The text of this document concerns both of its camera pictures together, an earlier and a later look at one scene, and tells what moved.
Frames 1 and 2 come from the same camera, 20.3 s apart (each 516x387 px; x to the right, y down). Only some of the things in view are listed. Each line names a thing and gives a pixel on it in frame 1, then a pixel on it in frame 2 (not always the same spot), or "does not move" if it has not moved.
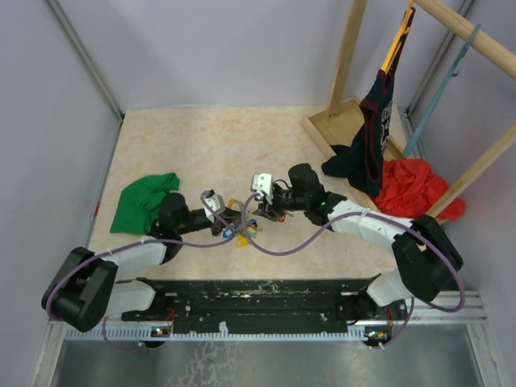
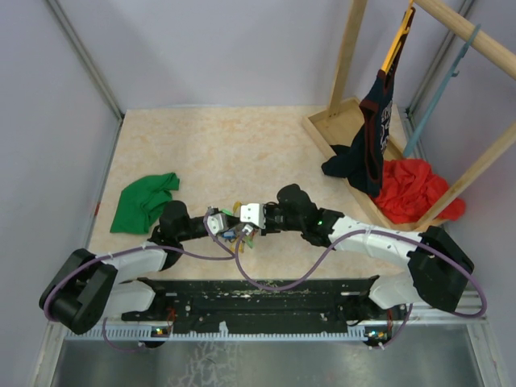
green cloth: (139, 204) does not move
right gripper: (270, 211) -> (268, 230)
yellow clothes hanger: (394, 51) does not move
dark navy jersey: (359, 161) does not move
